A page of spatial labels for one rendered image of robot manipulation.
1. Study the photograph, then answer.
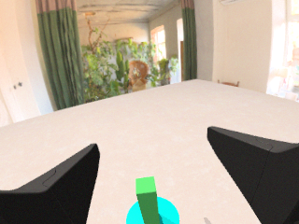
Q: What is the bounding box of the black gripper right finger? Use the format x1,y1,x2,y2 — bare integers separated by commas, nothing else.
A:
206,126,299,224

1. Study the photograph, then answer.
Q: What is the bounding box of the cyan circle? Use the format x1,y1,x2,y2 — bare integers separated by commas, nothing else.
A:
126,197,179,224

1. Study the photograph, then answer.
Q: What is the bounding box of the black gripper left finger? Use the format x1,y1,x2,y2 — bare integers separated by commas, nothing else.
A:
0,143,101,224

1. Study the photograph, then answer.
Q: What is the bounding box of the green rectangular post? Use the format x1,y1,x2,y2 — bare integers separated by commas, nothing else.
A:
135,176,160,224

